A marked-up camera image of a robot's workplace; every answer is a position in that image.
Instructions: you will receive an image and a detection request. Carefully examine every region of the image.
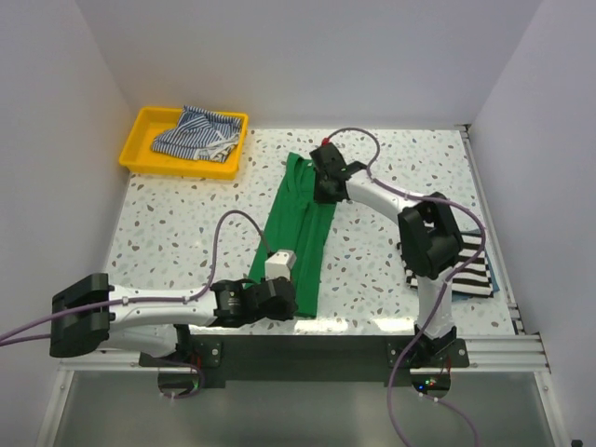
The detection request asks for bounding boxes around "green tank top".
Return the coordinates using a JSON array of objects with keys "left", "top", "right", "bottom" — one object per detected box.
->
[{"left": 264, "top": 153, "right": 336, "bottom": 318}]

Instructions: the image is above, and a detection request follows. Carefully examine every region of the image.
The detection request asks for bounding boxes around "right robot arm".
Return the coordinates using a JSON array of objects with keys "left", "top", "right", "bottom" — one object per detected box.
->
[{"left": 310, "top": 142, "right": 464, "bottom": 366}]

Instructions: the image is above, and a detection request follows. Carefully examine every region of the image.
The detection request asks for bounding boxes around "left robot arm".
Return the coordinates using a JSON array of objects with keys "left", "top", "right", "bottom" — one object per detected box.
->
[{"left": 49, "top": 273, "right": 297, "bottom": 365}]

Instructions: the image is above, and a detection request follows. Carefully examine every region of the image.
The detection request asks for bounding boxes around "blue striped tank top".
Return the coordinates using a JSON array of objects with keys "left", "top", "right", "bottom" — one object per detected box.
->
[{"left": 151, "top": 105, "right": 242, "bottom": 163}]

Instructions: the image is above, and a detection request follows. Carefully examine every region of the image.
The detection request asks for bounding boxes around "blue folded tank top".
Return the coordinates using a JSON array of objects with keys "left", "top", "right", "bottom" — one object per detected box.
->
[{"left": 451, "top": 226, "right": 503, "bottom": 304}]

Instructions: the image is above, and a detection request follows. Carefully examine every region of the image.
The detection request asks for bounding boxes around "black white striped tank top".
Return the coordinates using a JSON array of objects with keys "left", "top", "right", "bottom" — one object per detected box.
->
[{"left": 398, "top": 232, "right": 495, "bottom": 299}]

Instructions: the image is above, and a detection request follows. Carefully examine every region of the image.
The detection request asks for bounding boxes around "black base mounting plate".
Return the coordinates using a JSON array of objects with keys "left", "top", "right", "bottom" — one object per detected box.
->
[{"left": 139, "top": 332, "right": 469, "bottom": 390}]

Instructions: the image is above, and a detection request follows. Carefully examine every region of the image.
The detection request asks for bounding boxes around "yellow plastic tray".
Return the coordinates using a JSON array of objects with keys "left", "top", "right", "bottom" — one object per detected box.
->
[{"left": 119, "top": 106, "right": 249, "bottom": 180}]

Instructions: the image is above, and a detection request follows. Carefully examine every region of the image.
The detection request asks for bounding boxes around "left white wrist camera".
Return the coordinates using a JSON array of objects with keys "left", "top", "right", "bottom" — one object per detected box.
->
[{"left": 264, "top": 250, "right": 297, "bottom": 280}]

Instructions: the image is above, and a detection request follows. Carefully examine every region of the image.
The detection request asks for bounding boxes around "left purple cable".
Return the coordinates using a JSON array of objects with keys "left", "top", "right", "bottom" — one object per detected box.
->
[{"left": 0, "top": 210, "right": 276, "bottom": 348}]

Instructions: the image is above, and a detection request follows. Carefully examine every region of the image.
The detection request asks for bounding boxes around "aluminium frame rail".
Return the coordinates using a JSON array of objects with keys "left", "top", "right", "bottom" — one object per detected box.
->
[{"left": 59, "top": 335, "right": 550, "bottom": 373}]

